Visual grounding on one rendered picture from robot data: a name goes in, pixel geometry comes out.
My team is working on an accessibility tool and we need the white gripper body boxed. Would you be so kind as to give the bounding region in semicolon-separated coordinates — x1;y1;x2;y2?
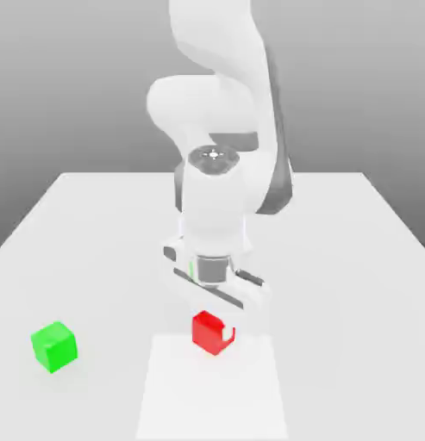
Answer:
169;265;271;321

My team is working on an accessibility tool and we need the small red cube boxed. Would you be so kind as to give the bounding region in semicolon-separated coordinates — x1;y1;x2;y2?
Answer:
191;309;236;357

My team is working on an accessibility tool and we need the small green cube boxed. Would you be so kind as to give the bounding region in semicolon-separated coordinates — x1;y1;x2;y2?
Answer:
29;320;78;375

